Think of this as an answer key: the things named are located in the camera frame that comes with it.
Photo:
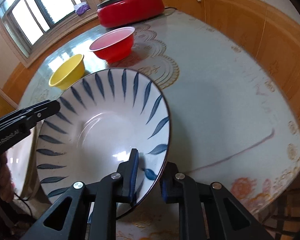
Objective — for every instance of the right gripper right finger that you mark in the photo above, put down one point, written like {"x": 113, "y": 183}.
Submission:
{"x": 208, "y": 211}

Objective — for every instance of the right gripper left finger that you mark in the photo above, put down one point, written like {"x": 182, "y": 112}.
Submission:
{"x": 89, "y": 211}

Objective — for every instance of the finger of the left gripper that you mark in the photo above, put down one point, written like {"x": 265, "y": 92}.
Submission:
{"x": 40, "y": 109}

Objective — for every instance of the yellow plastic bowl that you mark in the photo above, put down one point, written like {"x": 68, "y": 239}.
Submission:
{"x": 68, "y": 73}

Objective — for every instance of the blue leaf pattern bowl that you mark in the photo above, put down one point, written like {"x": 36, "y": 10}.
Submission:
{"x": 102, "y": 118}

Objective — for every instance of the pink floral rimmed plate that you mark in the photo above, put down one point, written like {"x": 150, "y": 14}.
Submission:
{"x": 22, "y": 165}

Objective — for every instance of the person's left hand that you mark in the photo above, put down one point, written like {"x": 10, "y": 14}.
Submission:
{"x": 6, "y": 187}

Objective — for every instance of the floral plastic table cover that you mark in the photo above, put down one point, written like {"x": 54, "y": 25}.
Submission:
{"x": 229, "y": 120}

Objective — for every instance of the red plastic bowl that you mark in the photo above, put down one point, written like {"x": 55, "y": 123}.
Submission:
{"x": 114, "y": 45}

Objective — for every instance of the purple tissue pack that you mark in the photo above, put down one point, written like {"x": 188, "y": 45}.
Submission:
{"x": 81, "y": 8}

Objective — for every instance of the red electric cooking pot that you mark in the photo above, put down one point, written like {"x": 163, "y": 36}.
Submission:
{"x": 116, "y": 13}

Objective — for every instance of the window with grey frame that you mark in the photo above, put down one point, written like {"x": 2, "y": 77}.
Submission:
{"x": 31, "y": 24}

